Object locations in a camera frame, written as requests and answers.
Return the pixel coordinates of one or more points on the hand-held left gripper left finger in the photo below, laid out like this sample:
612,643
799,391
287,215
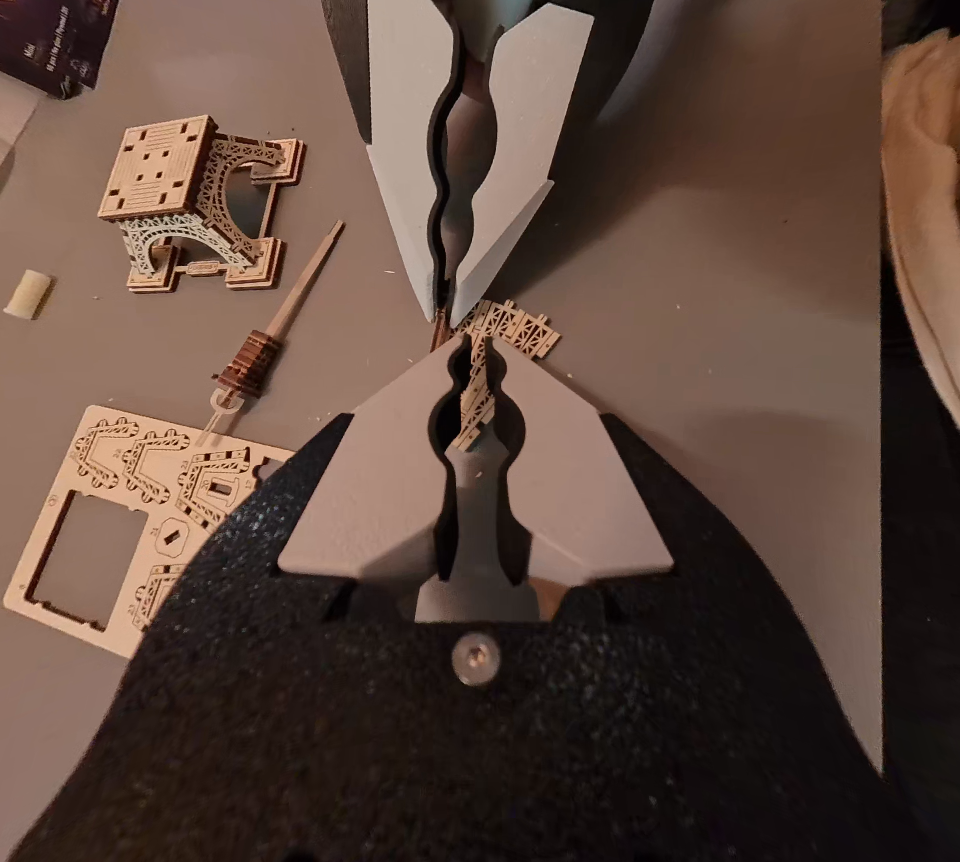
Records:
367,495

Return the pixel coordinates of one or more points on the paper instruction sheet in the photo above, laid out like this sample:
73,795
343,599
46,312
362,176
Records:
11,120

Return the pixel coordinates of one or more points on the wooden lattice tower section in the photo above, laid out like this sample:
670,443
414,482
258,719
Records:
517,333

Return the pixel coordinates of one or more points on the grey desk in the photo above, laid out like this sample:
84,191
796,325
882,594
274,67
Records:
712,352

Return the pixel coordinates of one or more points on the cream printed shirt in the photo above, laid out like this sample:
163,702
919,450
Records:
930,202

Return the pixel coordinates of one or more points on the wooden punch-out parts sheet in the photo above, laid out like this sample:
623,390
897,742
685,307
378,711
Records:
112,450

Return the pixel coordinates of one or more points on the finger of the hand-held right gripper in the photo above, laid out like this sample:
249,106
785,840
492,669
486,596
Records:
401,90
536,105

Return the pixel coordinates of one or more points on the wooden tower base model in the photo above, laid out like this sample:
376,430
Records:
150,165

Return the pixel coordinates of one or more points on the narrow wooden lattice panel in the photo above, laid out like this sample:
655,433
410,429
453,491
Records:
474,405

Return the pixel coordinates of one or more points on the dark puzzle box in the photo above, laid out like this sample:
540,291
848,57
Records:
52,15

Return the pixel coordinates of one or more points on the wooden tower spire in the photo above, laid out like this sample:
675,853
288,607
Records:
251,360

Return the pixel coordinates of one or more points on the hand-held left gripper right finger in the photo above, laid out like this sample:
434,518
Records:
585,495

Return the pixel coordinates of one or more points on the small cream wax block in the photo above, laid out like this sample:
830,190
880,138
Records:
28,292

